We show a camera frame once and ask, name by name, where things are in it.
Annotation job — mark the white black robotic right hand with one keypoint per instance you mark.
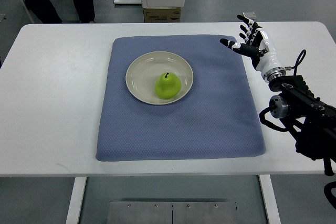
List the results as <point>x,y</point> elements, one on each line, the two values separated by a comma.
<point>258,46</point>

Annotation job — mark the green pear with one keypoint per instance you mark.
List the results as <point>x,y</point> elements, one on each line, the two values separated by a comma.
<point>167,85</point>

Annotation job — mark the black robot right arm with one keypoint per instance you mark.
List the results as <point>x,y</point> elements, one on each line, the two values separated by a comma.
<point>310,121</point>

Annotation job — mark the small grey floor plate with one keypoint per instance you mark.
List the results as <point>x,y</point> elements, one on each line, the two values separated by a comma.
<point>249,15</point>

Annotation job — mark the beige round plate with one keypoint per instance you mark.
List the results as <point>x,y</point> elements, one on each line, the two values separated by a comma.
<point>143,72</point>

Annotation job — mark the blue textured mat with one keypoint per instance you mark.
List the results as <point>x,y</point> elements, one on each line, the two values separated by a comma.
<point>216,119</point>

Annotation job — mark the cardboard box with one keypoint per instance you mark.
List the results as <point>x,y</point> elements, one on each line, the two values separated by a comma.
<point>162,15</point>

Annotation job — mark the white right table leg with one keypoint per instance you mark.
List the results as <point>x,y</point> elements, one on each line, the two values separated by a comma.
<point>269,199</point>

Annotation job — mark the white table leg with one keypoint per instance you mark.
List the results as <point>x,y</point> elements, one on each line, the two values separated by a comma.
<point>75,205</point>
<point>269,199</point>

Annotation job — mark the white left table leg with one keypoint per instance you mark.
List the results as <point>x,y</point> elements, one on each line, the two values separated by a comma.
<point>75,205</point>

